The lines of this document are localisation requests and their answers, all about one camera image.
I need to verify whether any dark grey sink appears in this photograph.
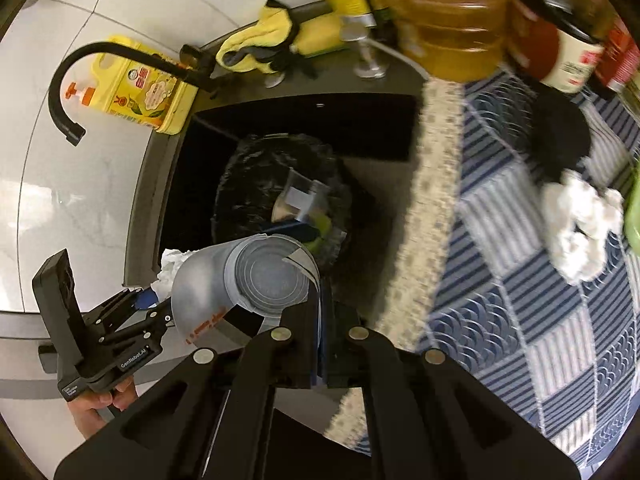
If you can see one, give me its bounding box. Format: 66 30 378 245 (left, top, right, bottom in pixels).
122 0 431 311

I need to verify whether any dark soy sauce jug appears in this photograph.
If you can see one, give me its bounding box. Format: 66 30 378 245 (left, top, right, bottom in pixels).
502 0 608 95

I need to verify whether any yellow cleaning cloth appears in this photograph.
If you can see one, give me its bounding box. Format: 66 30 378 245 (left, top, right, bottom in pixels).
215 0 318 78

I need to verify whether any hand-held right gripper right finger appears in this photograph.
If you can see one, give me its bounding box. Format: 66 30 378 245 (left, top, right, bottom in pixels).
322 302 585 480

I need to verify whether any blue white patterned tablecloth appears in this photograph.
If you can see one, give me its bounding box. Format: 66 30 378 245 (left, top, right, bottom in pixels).
322 67 640 471

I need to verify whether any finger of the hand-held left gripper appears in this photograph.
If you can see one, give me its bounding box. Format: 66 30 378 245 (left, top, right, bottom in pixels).
97 307 176 347
82 287 161 332

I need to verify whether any large cooking oil bottle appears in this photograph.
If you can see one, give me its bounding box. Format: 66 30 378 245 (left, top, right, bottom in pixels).
367 0 513 82

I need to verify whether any white paper cup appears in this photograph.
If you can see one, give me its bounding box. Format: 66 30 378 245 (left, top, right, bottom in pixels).
171 236 322 346

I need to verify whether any yellow dish soap bottle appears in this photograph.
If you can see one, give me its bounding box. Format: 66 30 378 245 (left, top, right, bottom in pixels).
66 35 198 135

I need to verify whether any black round object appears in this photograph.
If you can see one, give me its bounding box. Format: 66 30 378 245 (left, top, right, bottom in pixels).
530 95 591 183

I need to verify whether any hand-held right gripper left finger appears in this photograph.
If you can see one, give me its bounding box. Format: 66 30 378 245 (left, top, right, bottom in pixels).
52 280 326 480

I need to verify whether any green patterned paper cup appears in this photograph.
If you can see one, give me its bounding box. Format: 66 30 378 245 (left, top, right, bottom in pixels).
305 212 348 256

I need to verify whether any clear plastic cup with sticker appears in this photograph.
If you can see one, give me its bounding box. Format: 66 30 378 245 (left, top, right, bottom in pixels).
272 167 331 223

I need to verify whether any person's left hand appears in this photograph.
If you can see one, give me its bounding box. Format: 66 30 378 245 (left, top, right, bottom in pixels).
67 377 138 438

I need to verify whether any chrome soap dispenser pump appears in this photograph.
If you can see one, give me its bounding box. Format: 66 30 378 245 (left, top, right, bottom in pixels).
340 14 431 81

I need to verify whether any black trash bag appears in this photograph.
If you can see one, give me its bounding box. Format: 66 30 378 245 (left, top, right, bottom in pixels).
212 132 353 273

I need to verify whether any black kitchen faucet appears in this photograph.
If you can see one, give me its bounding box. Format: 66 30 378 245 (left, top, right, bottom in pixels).
48 42 221 147

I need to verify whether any yellow sponge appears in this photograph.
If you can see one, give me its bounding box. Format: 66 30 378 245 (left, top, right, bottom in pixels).
295 7 351 56

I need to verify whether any white tissue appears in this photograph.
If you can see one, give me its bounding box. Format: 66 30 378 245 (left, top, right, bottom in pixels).
540 170 626 283
150 248 196 301

